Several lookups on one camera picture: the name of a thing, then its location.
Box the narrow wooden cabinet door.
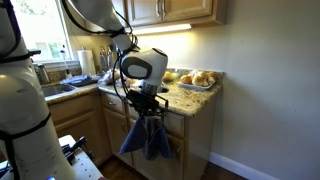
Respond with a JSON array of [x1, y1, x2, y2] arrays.
[[103, 107, 134, 167]]

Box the black tools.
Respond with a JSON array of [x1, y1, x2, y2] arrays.
[[61, 135, 94, 164]]

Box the silver soap dispenser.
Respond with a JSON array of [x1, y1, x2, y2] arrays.
[[35, 63, 51, 84]]

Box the wooden wall cabinet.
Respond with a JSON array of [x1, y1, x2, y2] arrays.
[[124, 0, 229, 28]]

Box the wooden sink cabinet front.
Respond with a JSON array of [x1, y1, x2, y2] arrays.
[[49, 94, 111, 164]]

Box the wide wooden drawer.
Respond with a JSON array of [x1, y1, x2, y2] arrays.
[[126, 103, 186, 138]]

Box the clear bottle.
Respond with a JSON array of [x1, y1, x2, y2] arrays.
[[99, 45, 108, 72], [107, 44, 116, 69]]

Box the orange fruit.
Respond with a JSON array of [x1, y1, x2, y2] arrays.
[[163, 71, 174, 82]]

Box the white paper towel roll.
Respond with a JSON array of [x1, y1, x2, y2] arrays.
[[77, 49, 97, 76]]

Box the blue dish cloth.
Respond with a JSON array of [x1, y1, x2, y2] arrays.
[[60, 73, 101, 88]]

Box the window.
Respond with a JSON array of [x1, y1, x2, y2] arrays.
[[11, 0, 73, 63]]

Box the browned bread roll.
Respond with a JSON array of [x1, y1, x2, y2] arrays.
[[179, 74, 194, 85]]

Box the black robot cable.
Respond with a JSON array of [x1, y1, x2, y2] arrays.
[[61, 0, 141, 101]]

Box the small bagged brown bread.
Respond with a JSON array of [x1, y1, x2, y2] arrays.
[[124, 77, 138, 88]]

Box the small blue hanging towel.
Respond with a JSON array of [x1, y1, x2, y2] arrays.
[[154, 124, 173, 159]]

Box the white rectangular plate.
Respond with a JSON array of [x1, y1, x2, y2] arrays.
[[176, 79, 216, 92]]

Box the under-cabinet light strip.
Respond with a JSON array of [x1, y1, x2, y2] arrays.
[[131, 23, 193, 36]]

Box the white dish wand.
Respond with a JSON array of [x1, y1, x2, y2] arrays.
[[59, 44, 73, 80]]

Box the steel sink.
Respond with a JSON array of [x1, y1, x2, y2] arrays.
[[43, 83, 78, 98]]

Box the large bagged brown bread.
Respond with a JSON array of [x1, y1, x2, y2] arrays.
[[99, 68, 121, 86]]

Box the narrow wooden drawer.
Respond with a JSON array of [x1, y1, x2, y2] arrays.
[[100, 92, 127, 115]]

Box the white perforated cart top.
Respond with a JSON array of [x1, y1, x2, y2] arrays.
[[0, 134, 104, 180]]

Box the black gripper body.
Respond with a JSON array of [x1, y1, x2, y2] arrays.
[[125, 89, 168, 111]]

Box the wide wooden cabinet door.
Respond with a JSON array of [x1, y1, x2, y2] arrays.
[[129, 118, 185, 180]]

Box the gray hanging towel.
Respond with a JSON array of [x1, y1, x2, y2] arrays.
[[143, 116, 164, 161]]

